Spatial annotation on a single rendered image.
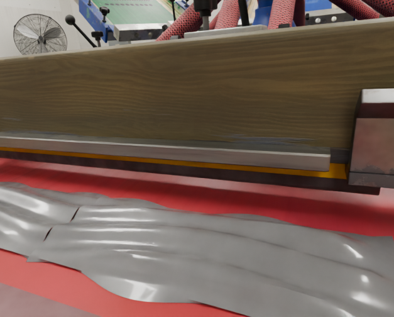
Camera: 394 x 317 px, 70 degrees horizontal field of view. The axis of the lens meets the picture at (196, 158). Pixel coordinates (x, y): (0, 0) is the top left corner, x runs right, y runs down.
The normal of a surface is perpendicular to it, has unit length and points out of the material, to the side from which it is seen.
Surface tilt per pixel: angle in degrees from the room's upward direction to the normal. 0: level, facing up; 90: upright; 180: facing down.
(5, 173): 0
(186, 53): 90
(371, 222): 0
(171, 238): 31
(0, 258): 0
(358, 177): 90
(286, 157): 90
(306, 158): 90
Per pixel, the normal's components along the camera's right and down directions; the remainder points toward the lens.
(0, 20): 0.93, 0.07
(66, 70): -0.37, 0.37
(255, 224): -0.30, -0.59
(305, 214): -0.08, -0.93
